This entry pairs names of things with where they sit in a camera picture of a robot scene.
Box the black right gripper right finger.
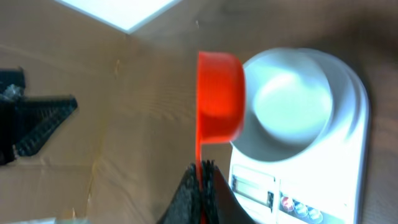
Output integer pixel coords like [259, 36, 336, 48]
[201, 161, 256, 224]

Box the white digital kitchen scale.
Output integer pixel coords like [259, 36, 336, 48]
[228, 47, 371, 224]

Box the white round bowl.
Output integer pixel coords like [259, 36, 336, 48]
[232, 48, 358, 162]

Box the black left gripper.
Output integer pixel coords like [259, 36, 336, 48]
[1, 68, 78, 166]

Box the red plastic measuring scoop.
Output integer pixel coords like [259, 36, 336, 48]
[194, 50, 247, 224]

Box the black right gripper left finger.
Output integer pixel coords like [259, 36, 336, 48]
[157, 164, 201, 224]

